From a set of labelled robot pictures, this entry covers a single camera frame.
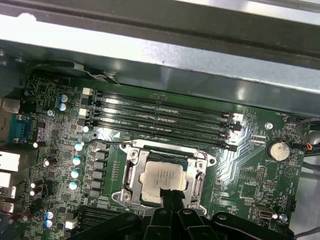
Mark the silver CPU chip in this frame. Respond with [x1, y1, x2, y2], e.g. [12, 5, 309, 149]
[137, 152, 191, 204]

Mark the silver rear port block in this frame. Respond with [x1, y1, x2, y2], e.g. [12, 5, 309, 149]
[0, 149, 21, 173]
[0, 172, 13, 189]

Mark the metal socket cover frame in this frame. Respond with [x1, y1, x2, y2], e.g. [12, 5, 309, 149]
[124, 147, 210, 210]

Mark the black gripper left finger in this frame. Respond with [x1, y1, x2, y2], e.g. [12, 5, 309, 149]
[71, 188, 174, 240]

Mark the green motherboard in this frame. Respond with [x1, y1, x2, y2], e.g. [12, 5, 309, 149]
[23, 72, 311, 240]

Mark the black internal cable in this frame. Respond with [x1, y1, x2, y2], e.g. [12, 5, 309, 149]
[294, 119, 320, 153]

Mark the CPU socket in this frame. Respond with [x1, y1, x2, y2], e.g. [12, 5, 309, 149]
[111, 142, 217, 213]

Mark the blue serial port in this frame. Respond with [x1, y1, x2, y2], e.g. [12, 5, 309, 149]
[8, 113, 32, 146]

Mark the silver coin battery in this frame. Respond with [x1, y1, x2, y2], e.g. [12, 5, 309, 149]
[268, 139, 291, 162]

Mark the thin metal locking lever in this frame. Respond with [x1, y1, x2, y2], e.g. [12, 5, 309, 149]
[80, 139, 137, 147]

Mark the black PC case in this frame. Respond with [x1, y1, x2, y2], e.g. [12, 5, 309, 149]
[0, 0, 320, 240]

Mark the RAM slot with black clips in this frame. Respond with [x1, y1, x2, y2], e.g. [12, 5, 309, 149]
[79, 97, 245, 133]
[77, 118, 237, 152]

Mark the internal USB port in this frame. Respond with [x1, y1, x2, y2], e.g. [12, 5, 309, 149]
[253, 206, 278, 223]

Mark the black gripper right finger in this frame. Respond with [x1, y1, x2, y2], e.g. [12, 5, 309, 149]
[172, 190, 295, 240]

